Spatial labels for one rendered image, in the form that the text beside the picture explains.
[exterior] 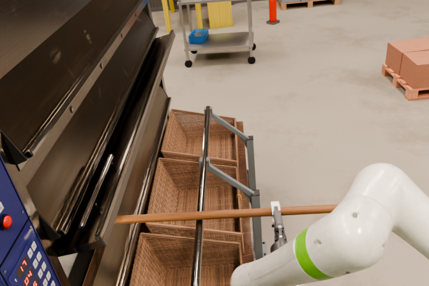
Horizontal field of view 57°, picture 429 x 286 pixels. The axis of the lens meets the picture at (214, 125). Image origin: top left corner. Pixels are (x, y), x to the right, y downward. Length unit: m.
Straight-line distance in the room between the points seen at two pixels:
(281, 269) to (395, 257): 2.08
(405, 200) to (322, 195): 2.45
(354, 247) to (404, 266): 2.18
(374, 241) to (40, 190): 0.84
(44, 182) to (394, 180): 0.89
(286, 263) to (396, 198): 0.27
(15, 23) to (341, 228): 0.89
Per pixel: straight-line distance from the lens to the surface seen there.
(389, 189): 0.90
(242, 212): 1.46
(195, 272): 1.34
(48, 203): 1.18
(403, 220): 0.93
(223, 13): 7.38
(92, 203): 1.22
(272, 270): 1.01
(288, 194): 3.34
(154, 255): 2.05
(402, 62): 4.98
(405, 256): 3.03
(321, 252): 0.84
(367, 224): 0.81
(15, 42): 1.11
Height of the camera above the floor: 2.22
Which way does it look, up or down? 31 degrees down
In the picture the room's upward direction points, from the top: 7 degrees counter-clockwise
